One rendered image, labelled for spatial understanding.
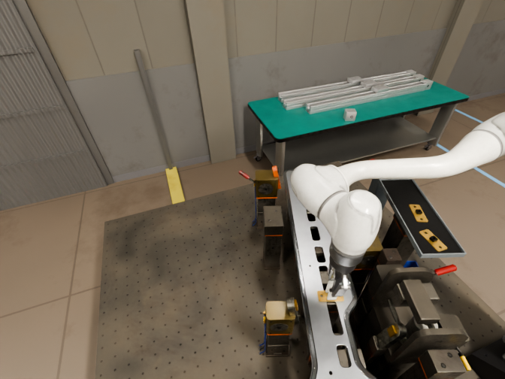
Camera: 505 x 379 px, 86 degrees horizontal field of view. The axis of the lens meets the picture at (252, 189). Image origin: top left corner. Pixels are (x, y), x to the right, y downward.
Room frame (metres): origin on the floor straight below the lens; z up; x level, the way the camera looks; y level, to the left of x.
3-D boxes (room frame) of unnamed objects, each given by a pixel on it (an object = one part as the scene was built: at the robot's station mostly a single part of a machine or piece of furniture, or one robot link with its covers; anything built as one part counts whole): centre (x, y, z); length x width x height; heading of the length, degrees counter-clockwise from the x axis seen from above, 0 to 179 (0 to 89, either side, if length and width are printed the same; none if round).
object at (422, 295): (0.32, -0.45, 0.95); 0.18 x 0.13 x 0.49; 179
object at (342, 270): (0.43, -0.25, 1.20); 0.08 x 0.07 x 0.09; 179
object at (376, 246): (0.58, -0.43, 0.89); 0.12 x 0.08 x 0.38; 89
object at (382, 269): (0.46, -0.46, 0.89); 0.12 x 0.07 x 0.38; 89
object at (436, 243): (0.52, -0.58, 1.17); 0.08 x 0.04 x 0.01; 16
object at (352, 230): (0.44, -0.24, 1.38); 0.13 x 0.11 x 0.16; 28
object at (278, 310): (0.37, -0.06, 0.87); 0.12 x 0.07 x 0.35; 89
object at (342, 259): (0.43, -0.25, 1.28); 0.09 x 0.09 x 0.06
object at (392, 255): (0.52, -0.46, 0.90); 0.05 x 0.05 x 0.40; 89
